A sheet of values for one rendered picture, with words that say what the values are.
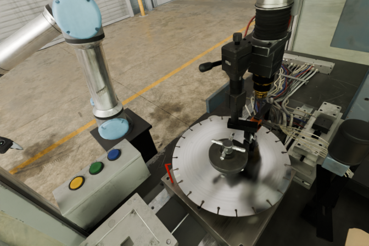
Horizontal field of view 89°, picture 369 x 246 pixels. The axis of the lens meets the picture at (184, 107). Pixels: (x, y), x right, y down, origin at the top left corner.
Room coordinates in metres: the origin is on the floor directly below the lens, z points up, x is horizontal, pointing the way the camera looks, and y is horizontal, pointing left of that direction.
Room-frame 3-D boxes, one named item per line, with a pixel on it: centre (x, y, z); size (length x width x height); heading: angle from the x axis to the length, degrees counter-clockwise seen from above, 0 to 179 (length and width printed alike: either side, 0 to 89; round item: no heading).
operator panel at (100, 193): (0.39, 0.33, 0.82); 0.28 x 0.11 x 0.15; 128
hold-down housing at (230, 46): (0.38, -0.14, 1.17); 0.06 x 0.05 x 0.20; 119
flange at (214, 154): (0.32, -0.10, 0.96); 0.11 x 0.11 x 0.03
